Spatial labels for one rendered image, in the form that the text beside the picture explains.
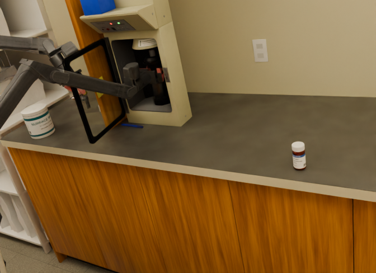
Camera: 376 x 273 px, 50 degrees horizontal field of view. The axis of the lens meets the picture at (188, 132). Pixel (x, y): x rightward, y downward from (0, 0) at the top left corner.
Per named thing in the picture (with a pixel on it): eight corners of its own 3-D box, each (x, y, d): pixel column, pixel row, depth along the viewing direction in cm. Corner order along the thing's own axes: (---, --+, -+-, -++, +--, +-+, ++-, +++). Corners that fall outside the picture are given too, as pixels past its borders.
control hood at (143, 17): (102, 32, 187) (95, 10, 182) (159, 28, 170) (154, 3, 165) (85, 39, 178) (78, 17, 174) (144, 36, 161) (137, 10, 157)
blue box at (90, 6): (99, 10, 180) (93, -11, 176) (116, 8, 175) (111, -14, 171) (84, 15, 173) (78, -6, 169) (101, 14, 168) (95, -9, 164)
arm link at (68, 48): (42, 48, 180) (40, 42, 172) (64, 34, 183) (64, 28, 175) (58, 70, 181) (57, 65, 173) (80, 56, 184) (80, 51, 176)
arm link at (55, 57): (47, 59, 178) (47, 56, 172) (60, 50, 180) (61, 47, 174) (56, 71, 179) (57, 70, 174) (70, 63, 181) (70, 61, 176)
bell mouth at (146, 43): (146, 38, 200) (143, 27, 197) (175, 37, 191) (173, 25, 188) (124, 50, 187) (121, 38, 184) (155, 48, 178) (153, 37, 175)
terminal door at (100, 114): (126, 115, 203) (103, 37, 186) (92, 145, 179) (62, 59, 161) (125, 115, 204) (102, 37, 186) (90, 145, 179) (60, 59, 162)
